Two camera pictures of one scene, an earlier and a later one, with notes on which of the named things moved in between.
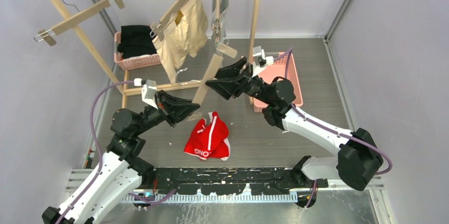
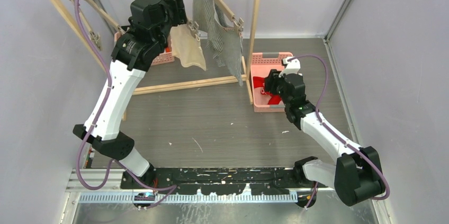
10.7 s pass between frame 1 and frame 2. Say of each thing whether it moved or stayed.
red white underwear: moved
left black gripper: moved
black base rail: stayed
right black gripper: moved
